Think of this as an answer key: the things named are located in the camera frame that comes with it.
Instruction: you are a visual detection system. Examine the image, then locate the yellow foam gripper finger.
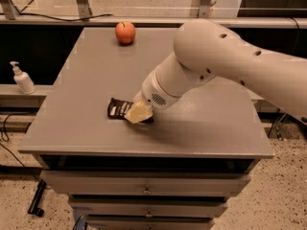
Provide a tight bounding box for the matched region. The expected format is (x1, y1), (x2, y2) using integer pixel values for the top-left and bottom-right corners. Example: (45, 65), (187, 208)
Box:
(125, 101), (154, 124)

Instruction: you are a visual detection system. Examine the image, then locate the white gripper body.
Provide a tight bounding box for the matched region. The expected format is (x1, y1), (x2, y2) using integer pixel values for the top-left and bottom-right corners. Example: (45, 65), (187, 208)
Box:
(133, 68), (181, 110)

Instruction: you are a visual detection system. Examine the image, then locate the black rxbar chocolate wrapper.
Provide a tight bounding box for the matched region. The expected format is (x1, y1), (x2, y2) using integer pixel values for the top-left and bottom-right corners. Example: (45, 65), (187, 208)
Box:
(107, 98), (154, 123)

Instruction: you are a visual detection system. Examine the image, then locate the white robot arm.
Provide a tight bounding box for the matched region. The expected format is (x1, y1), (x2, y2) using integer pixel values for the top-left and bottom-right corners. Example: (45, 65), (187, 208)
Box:
(125, 19), (307, 124)

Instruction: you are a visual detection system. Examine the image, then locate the red apple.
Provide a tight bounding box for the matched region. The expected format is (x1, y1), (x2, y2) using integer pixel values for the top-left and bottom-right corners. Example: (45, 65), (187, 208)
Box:
(115, 21), (136, 44)

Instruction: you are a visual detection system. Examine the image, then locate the grey drawer cabinet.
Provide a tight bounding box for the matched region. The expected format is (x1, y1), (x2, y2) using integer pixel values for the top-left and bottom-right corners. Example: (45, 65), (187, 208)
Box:
(17, 26), (275, 230)

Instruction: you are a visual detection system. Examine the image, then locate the top grey drawer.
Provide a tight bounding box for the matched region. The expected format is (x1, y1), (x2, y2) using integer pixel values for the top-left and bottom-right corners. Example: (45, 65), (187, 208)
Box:
(40, 171), (250, 197)

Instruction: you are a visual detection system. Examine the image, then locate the grey drawer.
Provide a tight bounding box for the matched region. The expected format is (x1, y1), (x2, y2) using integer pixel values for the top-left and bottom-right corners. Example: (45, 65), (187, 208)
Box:
(69, 196), (228, 218)
(86, 216), (215, 230)
(40, 171), (250, 197)

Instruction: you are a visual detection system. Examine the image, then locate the middle grey drawer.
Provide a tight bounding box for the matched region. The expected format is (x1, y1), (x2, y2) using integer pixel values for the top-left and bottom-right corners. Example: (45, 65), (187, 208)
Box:
(69, 196), (228, 218)

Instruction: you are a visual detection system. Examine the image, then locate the white pump lotion bottle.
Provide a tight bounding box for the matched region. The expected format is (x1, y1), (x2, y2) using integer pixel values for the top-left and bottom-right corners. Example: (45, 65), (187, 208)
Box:
(10, 61), (35, 95)

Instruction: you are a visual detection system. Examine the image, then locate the bottom grey drawer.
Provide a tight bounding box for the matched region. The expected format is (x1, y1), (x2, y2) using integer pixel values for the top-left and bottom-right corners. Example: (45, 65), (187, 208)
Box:
(86, 216), (215, 230)

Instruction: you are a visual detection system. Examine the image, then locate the black clamp tool on floor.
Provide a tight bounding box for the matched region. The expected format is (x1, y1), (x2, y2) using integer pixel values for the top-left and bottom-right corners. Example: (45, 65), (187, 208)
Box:
(28, 180), (46, 218)

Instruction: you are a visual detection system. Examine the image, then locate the black cable on ledge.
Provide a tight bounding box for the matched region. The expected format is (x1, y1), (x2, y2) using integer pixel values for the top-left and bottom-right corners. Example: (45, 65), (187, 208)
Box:
(0, 12), (114, 22)

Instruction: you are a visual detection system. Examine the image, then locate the black floor cable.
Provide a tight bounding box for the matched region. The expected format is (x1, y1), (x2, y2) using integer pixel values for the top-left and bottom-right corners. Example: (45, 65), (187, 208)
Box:
(0, 112), (41, 180)

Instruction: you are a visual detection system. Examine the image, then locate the metal window frame rail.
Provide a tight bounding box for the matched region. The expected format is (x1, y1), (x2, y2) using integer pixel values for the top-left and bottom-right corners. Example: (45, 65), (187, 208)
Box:
(0, 0), (307, 27)

